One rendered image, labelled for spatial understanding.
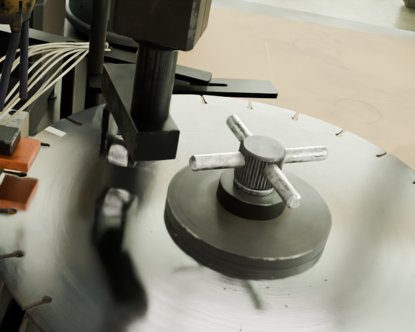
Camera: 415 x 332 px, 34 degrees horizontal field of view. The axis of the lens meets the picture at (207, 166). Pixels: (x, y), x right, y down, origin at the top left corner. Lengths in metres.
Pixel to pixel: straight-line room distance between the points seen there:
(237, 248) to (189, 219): 0.04
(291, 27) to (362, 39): 0.14
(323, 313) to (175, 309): 0.09
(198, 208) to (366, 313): 0.12
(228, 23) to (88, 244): 0.94
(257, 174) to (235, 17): 0.94
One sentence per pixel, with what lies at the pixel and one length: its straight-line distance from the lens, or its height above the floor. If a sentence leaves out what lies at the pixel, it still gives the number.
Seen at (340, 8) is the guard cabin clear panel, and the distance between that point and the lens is 1.53.
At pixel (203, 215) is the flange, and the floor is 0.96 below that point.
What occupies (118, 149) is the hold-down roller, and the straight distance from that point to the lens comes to 0.45.
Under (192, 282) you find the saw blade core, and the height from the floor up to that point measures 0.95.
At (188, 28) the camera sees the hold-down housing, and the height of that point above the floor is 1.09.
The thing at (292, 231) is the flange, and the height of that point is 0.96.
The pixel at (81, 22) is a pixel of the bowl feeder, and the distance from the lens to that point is 1.16.
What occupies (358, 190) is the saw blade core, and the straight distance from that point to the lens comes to 0.52.
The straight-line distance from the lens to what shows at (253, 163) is 0.42.
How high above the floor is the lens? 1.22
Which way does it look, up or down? 33 degrees down
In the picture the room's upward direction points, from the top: 11 degrees clockwise
